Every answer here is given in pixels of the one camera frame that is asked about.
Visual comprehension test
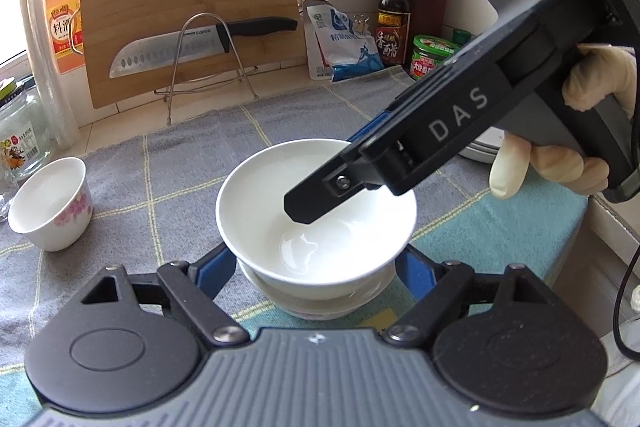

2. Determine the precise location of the dark red knife block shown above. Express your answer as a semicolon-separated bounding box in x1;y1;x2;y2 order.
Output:
404;0;450;38

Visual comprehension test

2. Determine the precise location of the large purple-flowered white bowl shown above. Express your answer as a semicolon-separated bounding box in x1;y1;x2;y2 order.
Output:
239;257;397;321

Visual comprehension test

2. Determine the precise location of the metal wire rack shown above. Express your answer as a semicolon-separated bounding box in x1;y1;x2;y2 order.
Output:
154;13;261;125

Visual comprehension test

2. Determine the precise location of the person's right hand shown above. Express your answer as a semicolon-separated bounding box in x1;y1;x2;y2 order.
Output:
489;43;640;200

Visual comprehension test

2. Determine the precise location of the grey checked towel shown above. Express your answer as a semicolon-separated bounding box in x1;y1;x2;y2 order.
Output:
0;67;588;427

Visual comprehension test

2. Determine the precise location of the small deep pink-flowered bowl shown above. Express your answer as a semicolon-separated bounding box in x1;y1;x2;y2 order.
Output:
7;157;94;253

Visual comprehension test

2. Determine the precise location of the orange cooking oil bottle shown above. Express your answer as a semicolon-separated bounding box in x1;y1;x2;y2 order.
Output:
42;0;86;75

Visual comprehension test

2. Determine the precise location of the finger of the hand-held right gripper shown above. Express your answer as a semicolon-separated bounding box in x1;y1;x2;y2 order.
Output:
284;146;401;225
347;109;401;145

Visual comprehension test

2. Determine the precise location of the shallow pink-flowered white bowl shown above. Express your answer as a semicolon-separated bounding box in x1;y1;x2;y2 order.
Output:
216;138;418;288

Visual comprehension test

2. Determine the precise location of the dark vinegar bottle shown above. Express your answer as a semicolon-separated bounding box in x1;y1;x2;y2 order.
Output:
376;0;413;68

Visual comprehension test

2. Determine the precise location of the white and blue bag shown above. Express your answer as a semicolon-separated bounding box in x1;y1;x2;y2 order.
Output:
303;0;386;82

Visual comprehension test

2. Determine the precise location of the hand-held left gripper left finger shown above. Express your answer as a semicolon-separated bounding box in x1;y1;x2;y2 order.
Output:
80;243;249;350

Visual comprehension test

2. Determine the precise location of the black cable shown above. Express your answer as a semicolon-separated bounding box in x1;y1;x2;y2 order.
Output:
611;187;640;358

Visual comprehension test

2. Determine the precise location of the clear plastic cup stack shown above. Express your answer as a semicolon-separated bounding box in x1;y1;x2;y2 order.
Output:
19;0;82;152

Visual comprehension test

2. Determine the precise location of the glass jar with printed label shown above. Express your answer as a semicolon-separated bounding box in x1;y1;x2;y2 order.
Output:
0;77;53;180

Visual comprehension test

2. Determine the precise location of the black-handled kitchen knife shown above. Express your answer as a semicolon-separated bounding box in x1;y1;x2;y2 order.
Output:
109;17;298;79

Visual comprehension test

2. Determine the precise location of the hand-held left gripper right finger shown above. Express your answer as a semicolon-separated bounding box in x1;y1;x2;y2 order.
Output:
381;246;543;350

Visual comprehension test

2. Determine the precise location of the green-lidded jar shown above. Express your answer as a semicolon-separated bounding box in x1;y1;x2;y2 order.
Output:
411;34;462;82

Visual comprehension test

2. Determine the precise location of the white plate fruit print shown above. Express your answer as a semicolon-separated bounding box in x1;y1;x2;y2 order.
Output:
470;127;507;152
457;146;501;165

